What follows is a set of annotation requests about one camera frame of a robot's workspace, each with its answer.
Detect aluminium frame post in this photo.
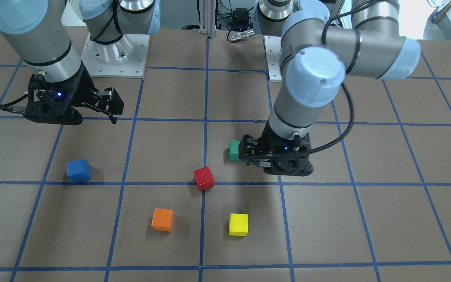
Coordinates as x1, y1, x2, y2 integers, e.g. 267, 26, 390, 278
197, 0, 218, 38

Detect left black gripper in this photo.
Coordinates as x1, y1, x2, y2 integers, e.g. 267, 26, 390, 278
238, 123, 314, 176

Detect red wooden block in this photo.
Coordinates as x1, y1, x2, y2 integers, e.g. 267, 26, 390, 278
193, 166, 215, 191

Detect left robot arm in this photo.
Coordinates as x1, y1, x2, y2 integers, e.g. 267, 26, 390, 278
238, 0, 421, 177

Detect green wooden block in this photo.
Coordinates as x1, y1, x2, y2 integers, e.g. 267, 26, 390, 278
228, 140, 240, 162

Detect yellow wooden block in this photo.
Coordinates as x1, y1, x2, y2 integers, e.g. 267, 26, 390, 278
228, 213, 249, 236

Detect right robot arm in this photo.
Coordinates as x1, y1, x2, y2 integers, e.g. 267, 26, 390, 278
0, 0, 161, 125

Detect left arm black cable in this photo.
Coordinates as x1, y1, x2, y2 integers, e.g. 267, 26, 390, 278
245, 0, 371, 160

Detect orange wooden block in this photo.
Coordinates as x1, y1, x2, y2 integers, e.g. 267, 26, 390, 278
151, 208, 174, 232

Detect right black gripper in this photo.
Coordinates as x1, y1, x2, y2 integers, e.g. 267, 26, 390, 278
23, 63, 124, 125

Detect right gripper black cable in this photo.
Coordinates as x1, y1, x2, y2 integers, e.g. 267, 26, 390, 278
0, 103, 26, 115

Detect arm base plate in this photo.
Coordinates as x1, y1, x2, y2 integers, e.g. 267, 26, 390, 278
81, 34, 151, 79
264, 36, 283, 82

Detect blue wooden block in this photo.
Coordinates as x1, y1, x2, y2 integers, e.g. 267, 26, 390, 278
67, 159, 92, 183

